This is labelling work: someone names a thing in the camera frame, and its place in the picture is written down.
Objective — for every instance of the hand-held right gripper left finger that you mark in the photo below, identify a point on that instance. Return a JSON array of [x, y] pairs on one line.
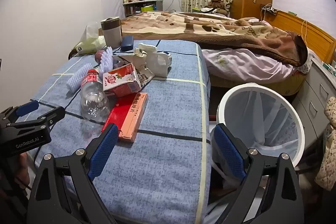
[[103, 153]]

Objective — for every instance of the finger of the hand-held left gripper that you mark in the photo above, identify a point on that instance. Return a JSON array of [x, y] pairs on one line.
[[26, 107], [53, 115]]

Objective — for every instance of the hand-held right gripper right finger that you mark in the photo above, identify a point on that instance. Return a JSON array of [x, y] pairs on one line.
[[231, 150]]

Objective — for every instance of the clear plastic bottle red label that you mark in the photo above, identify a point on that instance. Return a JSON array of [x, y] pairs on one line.
[[93, 103]]

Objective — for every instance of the white round waste bin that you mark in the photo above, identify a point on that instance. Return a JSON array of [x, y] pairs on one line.
[[262, 121]]

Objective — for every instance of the orange cardboard box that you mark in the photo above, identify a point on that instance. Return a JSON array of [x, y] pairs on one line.
[[131, 116]]

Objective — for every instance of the red strawberry drink carton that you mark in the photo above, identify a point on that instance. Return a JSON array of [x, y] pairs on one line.
[[120, 82]]

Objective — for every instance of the cylindrical snack can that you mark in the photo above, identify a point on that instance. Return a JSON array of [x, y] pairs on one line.
[[99, 56]]

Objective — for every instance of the printed paper bag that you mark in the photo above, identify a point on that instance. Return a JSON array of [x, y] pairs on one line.
[[137, 56]]

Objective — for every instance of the white yogurt cup blue label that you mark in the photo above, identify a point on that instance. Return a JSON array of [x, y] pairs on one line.
[[157, 64]]

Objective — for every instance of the white towel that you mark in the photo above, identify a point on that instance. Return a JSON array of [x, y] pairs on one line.
[[147, 47]]

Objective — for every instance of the person's left hand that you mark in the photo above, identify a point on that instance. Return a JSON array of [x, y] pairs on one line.
[[23, 169]]

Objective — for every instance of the clear plastic bag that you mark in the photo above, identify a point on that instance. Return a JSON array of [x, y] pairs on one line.
[[88, 43]]

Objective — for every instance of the pink bed sheet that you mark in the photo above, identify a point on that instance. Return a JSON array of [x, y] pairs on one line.
[[249, 64]]

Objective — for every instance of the grey drawer cabinet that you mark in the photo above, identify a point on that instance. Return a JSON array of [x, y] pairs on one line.
[[309, 98]]

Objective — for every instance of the floral padded jacket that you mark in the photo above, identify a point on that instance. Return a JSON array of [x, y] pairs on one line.
[[329, 161]]

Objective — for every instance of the grey thermos cup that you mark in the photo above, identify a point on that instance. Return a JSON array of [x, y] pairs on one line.
[[111, 32]]

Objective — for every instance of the dark blue glasses case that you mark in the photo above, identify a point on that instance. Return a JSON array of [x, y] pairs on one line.
[[127, 43]]

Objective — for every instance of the brown printed blanket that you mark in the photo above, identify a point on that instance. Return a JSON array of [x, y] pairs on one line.
[[210, 30]]

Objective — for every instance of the pile of medicine boxes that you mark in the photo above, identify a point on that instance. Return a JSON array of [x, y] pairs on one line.
[[329, 68]]

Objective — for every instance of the cluttered desk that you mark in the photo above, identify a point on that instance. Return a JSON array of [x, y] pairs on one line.
[[136, 7]]

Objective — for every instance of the green box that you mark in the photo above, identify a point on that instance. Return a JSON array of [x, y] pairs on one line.
[[147, 8]]

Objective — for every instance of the wooden headboard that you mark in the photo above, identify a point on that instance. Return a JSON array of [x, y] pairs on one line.
[[315, 35]]

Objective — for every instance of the white power strip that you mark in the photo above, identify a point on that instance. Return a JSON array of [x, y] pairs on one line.
[[270, 9]]

